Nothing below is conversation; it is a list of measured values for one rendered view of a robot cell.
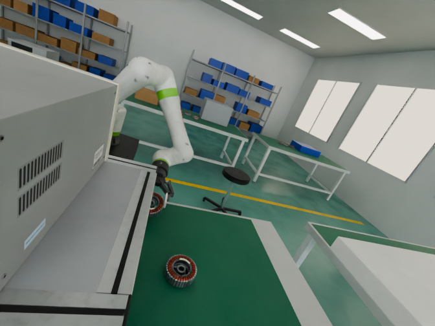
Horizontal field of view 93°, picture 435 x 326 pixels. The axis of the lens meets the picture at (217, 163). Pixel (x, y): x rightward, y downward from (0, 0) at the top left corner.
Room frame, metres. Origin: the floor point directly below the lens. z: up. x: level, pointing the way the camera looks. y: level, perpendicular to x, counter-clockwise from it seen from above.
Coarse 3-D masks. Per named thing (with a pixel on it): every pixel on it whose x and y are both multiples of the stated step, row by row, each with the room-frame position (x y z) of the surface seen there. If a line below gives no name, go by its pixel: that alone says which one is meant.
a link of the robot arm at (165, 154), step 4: (168, 148) 1.08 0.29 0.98; (156, 152) 1.05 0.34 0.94; (160, 152) 1.05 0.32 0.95; (164, 152) 1.05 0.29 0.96; (168, 152) 1.05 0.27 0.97; (156, 156) 1.02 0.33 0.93; (160, 156) 1.02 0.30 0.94; (164, 156) 1.03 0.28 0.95; (168, 156) 1.04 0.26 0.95; (164, 160) 1.00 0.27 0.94; (168, 160) 1.03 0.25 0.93; (172, 160) 1.04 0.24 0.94; (168, 164) 1.01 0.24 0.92; (172, 164) 1.05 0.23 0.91
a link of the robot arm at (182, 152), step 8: (176, 96) 1.12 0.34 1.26; (160, 104) 1.11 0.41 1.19; (168, 104) 1.09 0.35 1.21; (176, 104) 1.11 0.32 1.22; (168, 112) 1.08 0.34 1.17; (176, 112) 1.10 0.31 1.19; (168, 120) 1.08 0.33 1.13; (176, 120) 1.08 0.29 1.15; (168, 128) 1.09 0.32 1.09; (176, 128) 1.08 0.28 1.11; (184, 128) 1.11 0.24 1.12; (176, 136) 1.07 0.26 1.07; (184, 136) 1.09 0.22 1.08; (176, 144) 1.06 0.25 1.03; (184, 144) 1.07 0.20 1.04; (176, 152) 1.05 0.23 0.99; (184, 152) 1.05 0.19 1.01; (192, 152) 1.09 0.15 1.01; (176, 160) 1.04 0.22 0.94; (184, 160) 1.05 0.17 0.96
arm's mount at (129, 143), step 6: (120, 138) 1.32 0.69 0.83; (126, 138) 1.36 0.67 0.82; (132, 138) 1.40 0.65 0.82; (120, 144) 1.24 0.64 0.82; (126, 144) 1.28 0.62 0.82; (132, 144) 1.31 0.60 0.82; (138, 144) 1.42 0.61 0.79; (114, 150) 1.13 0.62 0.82; (120, 150) 1.16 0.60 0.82; (126, 150) 1.20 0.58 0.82; (132, 150) 1.23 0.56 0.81; (120, 156) 1.10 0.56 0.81; (126, 156) 1.13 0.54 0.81; (132, 156) 1.16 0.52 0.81
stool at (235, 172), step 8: (224, 168) 2.25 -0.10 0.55; (232, 168) 2.32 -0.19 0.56; (224, 176) 2.13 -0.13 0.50; (232, 176) 2.08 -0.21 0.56; (240, 176) 2.17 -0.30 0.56; (248, 176) 2.26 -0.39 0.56; (232, 184) 2.20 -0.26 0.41; (240, 184) 2.08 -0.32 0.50; (208, 200) 2.27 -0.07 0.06; (224, 200) 2.21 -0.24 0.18; (216, 208) 2.15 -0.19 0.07; (224, 208) 2.21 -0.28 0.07
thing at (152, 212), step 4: (152, 196) 0.77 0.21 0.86; (156, 196) 0.78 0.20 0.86; (160, 196) 0.78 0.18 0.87; (152, 200) 0.76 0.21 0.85; (156, 200) 0.78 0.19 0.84; (160, 200) 0.77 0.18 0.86; (152, 204) 0.74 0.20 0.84; (160, 204) 0.75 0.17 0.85; (152, 208) 0.72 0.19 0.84; (156, 208) 0.72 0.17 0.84; (160, 208) 0.73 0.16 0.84; (152, 212) 0.71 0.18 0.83; (156, 212) 0.72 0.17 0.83; (160, 212) 0.74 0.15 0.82; (152, 216) 0.71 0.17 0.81
